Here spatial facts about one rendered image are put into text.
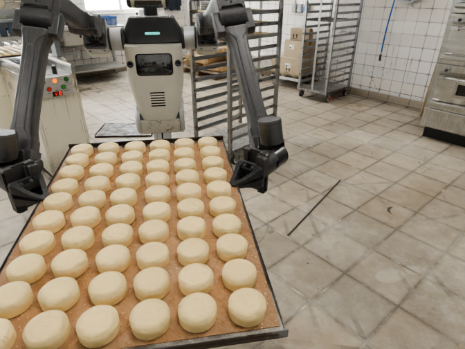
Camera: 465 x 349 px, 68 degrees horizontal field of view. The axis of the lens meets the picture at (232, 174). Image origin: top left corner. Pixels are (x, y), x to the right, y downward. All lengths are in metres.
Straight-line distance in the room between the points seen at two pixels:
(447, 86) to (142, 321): 3.77
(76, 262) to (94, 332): 0.13
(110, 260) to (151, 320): 0.13
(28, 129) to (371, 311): 1.63
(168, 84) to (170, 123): 0.17
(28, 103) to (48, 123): 1.92
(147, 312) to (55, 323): 0.11
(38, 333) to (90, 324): 0.06
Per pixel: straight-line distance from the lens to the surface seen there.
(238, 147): 3.06
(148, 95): 1.51
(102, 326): 0.48
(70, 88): 2.87
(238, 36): 1.00
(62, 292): 0.53
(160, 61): 1.48
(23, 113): 0.98
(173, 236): 0.61
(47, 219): 0.68
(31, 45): 1.04
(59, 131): 2.94
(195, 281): 0.50
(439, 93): 4.04
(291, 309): 1.82
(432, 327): 1.96
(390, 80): 5.37
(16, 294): 0.56
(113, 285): 0.52
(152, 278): 0.51
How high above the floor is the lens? 1.36
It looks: 28 degrees down
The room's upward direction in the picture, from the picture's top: straight up
